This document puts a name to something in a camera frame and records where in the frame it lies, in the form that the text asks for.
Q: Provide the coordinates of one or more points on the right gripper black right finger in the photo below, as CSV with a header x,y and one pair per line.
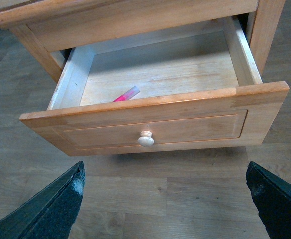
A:
x,y
272,197

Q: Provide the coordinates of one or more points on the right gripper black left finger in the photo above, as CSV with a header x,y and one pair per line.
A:
x,y
50,213

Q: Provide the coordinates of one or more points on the pink marker with white cap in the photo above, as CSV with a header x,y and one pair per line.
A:
x,y
128,94

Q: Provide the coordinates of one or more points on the wooden drawer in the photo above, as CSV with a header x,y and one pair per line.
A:
x,y
199,88

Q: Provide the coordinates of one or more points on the wooden nightstand cabinet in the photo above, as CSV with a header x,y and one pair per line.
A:
x,y
46,27

